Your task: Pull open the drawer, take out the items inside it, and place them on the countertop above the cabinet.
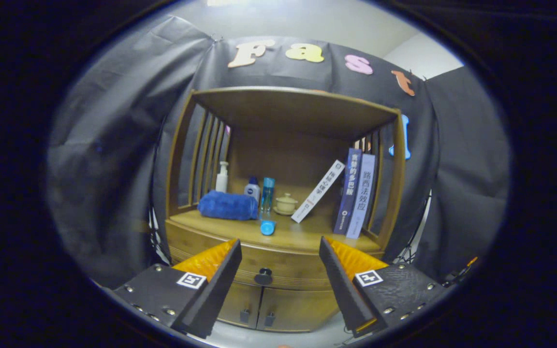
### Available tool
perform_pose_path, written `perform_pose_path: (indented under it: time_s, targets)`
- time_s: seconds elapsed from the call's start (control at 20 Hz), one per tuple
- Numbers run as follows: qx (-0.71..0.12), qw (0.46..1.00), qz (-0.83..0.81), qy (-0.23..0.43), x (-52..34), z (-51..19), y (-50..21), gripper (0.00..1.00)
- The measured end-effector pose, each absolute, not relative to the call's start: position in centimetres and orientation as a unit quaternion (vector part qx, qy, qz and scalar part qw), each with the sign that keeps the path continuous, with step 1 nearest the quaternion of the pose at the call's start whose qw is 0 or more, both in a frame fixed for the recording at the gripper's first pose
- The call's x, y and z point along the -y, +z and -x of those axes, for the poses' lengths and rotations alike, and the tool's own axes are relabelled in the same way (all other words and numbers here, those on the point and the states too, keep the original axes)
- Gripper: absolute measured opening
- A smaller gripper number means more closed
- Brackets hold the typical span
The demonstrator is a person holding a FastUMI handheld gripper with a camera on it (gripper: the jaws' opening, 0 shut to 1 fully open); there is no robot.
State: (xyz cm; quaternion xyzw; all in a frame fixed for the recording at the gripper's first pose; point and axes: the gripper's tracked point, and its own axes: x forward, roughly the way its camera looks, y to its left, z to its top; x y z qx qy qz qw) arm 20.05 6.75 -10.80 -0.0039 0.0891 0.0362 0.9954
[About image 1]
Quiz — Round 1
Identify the rolled blue towel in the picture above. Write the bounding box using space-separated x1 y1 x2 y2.
197 190 259 221

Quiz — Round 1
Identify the black light stand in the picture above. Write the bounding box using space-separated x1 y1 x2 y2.
148 208 170 264
399 191 434 264

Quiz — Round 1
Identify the black backdrop cloth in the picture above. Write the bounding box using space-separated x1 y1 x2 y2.
46 14 510 290

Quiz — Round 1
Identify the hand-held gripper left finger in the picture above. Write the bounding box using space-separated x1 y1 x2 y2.
109 239 243 339

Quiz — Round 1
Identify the black and orange tool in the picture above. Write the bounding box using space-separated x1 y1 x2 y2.
445 256 480 286

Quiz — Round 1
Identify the wooden cabinet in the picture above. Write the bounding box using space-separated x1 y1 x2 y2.
165 86 407 333

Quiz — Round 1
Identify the white bottle with blue cap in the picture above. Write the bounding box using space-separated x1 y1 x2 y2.
244 176 261 203

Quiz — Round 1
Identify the wooden countertop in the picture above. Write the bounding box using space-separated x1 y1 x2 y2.
169 209 384 254

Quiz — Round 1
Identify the white book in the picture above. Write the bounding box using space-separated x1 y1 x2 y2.
291 160 346 224

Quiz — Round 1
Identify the dark blue book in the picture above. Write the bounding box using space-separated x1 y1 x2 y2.
333 148 362 236

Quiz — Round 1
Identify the clear blue bottle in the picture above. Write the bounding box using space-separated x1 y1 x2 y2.
260 177 276 213

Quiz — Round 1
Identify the wooden cabinet door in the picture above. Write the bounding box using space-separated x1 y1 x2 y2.
257 285 339 333
218 280 264 330

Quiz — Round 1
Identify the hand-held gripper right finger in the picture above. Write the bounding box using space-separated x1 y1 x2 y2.
319 236 448 338

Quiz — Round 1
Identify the wooden drawer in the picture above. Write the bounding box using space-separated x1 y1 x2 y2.
165 220 385 290

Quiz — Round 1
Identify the beige ceramic lidded cup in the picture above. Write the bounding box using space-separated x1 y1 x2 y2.
273 193 299 216

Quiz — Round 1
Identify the light purple book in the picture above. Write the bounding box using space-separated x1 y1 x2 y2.
346 154 376 240

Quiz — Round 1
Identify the white pump bottle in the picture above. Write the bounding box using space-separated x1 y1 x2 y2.
215 161 229 193

